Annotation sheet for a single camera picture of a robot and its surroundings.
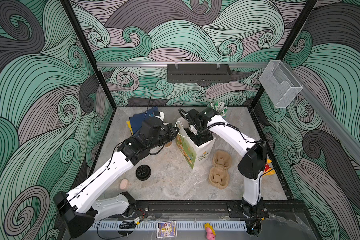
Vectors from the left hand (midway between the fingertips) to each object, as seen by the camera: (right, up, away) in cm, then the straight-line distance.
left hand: (181, 128), depth 67 cm
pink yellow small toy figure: (+13, -46, -2) cm, 48 cm away
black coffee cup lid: (-22, -26, +17) cm, 38 cm away
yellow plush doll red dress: (+49, -23, +15) cm, 56 cm away
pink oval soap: (-31, -31, +13) cm, 46 cm away
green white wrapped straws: (+26, +12, +29) cm, 40 cm away
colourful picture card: (-7, -47, 0) cm, 47 cm away
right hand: (+10, -11, +14) cm, 20 cm away
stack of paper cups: (-8, -13, +29) cm, 32 cm away
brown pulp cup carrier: (+22, -28, +15) cm, 38 cm away
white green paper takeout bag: (+8, -15, +8) cm, 19 cm away
